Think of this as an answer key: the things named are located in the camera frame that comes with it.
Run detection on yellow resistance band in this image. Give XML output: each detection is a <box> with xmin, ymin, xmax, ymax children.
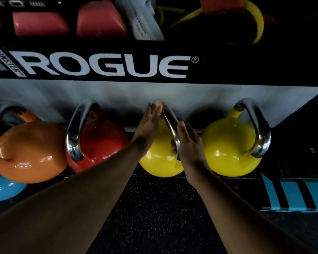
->
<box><xmin>155</xmin><ymin>0</ymin><xmax>264</xmax><ymax>45</ymax></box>

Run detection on person's right hand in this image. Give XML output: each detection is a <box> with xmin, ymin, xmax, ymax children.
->
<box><xmin>171</xmin><ymin>121</ymin><xmax>210</xmax><ymax>183</ymax></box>

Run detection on black box with blue stripes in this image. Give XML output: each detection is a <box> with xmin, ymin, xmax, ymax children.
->
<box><xmin>260</xmin><ymin>173</ymin><xmax>318</xmax><ymax>212</ymax></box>

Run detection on yellow kettlebell with steel handle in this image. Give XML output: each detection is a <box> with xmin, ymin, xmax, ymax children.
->
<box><xmin>201</xmin><ymin>98</ymin><xmax>272</xmax><ymax>178</ymax></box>
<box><xmin>139</xmin><ymin>101</ymin><xmax>185</xmax><ymax>178</ymax></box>

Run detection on person's right forearm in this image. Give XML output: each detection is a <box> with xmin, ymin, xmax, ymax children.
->
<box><xmin>185</xmin><ymin>166</ymin><xmax>317</xmax><ymax>254</ymax></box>

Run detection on orange block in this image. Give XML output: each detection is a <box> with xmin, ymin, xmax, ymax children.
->
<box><xmin>198</xmin><ymin>0</ymin><xmax>245</xmax><ymax>15</ymax></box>

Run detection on red kettlebell with steel handle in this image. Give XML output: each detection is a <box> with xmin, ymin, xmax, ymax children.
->
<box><xmin>66</xmin><ymin>99</ymin><xmax>130</xmax><ymax>174</ymax></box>

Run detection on person's left hand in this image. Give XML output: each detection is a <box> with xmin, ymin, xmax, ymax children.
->
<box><xmin>131</xmin><ymin>101</ymin><xmax>164</xmax><ymax>154</ymax></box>

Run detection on blue kettlebell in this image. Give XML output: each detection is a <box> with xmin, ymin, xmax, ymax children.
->
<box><xmin>0</xmin><ymin>172</ymin><xmax>28</xmax><ymax>202</ymax></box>

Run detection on black storage rack white lettering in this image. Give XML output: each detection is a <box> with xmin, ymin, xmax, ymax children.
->
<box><xmin>0</xmin><ymin>0</ymin><xmax>318</xmax><ymax>183</ymax></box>

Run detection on white bag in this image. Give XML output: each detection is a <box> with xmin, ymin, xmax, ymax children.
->
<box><xmin>115</xmin><ymin>0</ymin><xmax>165</xmax><ymax>41</ymax></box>

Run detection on person's left forearm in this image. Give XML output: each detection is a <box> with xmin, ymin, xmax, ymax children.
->
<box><xmin>0</xmin><ymin>141</ymin><xmax>149</xmax><ymax>254</ymax></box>

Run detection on orange kettlebell with steel handle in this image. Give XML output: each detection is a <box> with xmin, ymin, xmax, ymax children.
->
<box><xmin>0</xmin><ymin>102</ymin><xmax>69</xmax><ymax>184</ymax></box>

